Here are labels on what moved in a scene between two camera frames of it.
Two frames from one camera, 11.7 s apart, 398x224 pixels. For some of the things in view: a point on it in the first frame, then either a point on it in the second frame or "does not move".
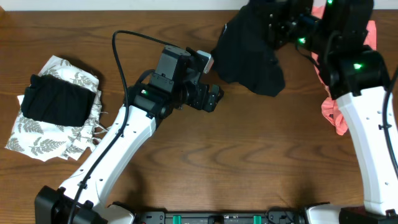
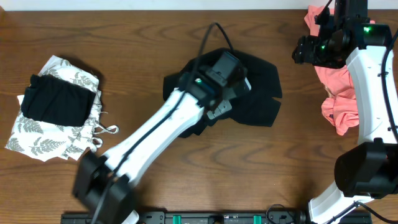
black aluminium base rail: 271,217 does not move
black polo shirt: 244,55 -> 259,107
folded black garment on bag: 56,101 does not move
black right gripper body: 289,32 -> 319,53
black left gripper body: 194,96 -> 222,106
